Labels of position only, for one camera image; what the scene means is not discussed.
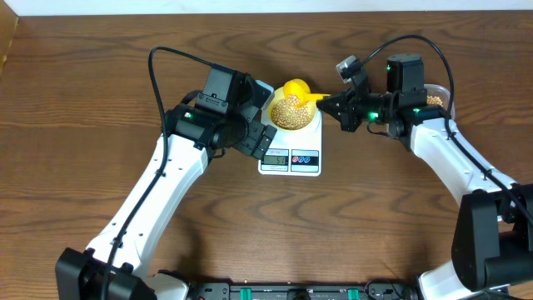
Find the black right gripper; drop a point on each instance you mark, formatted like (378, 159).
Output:
(346, 114)

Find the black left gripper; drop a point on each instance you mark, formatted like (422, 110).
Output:
(251, 145)

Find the yellow plastic measuring scoop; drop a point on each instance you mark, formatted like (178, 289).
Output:
(298, 93)

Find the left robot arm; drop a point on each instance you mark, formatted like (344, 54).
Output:
(200, 128)

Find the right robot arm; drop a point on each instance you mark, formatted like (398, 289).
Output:
(492, 244)

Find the yellow plastic bowl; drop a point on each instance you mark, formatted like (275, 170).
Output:
(284, 112)

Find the white digital kitchen scale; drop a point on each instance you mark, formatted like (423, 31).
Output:
(294, 153)

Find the clear container of soybeans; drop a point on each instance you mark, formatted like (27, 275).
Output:
(437, 98)

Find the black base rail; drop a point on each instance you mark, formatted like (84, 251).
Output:
(373, 290)

